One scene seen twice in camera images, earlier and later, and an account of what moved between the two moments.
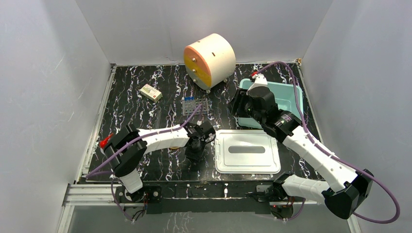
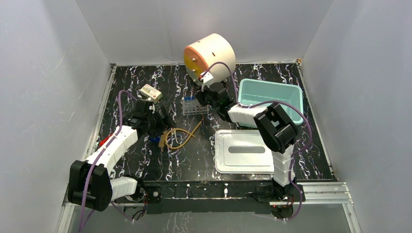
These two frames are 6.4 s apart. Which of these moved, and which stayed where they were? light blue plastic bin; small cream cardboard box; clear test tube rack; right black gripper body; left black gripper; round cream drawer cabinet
Moved: right black gripper body; left black gripper
Stayed: small cream cardboard box; light blue plastic bin; clear test tube rack; round cream drawer cabinet
